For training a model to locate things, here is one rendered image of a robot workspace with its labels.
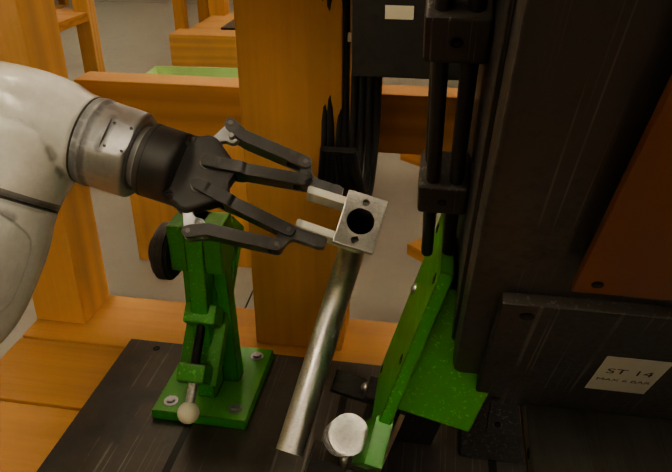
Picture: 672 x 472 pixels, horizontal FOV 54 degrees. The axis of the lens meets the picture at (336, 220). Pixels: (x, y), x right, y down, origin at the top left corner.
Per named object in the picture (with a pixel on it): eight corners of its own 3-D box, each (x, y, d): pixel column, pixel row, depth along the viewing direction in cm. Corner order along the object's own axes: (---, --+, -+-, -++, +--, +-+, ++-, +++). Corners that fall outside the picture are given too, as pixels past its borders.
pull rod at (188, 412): (196, 430, 82) (191, 395, 80) (174, 427, 83) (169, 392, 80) (210, 399, 87) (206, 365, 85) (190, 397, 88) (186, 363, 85)
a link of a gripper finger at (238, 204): (195, 172, 64) (188, 184, 64) (297, 225, 63) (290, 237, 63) (201, 185, 68) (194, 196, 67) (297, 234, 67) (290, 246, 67)
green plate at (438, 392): (450, 480, 61) (541, 303, 51) (364, 452, 61) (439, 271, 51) (451, 394, 71) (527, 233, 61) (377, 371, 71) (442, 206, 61)
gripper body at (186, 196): (117, 184, 61) (211, 214, 61) (152, 105, 64) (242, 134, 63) (136, 206, 69) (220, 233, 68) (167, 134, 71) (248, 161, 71)
